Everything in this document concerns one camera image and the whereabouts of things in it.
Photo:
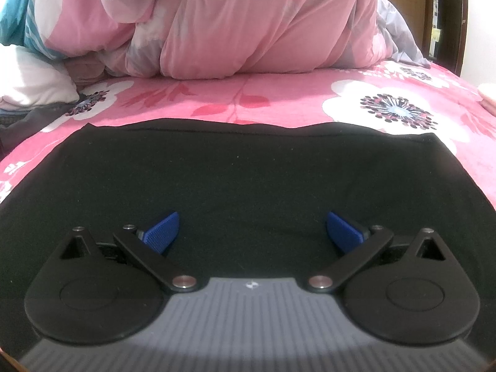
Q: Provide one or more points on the black shirt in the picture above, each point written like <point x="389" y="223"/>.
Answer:
<point x="248" y="178"/>

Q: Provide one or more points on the white pillow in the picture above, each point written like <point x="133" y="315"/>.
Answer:
<point x="31" y="77"/>

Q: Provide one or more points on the pink patterned quilt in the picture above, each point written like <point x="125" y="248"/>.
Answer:
<point x="252" y="27"/>

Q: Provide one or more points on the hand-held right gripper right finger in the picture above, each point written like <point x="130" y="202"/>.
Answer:
<point x="343" y="230"/>

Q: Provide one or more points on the dark grey cloth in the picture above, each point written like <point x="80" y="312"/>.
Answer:
<point x="23" y="124"/>

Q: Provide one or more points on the pink floral bed sheet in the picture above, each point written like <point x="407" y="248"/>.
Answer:
<point x="271" y="93"/>

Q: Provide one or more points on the dark framed mirror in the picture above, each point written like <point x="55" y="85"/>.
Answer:
<point x="449" y="15"/>

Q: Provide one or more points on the grey floral blanket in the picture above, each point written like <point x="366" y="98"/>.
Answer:
<point x="395" y="38"/>

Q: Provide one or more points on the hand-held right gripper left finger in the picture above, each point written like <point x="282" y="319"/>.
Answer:
<point x="161" y="232"/>

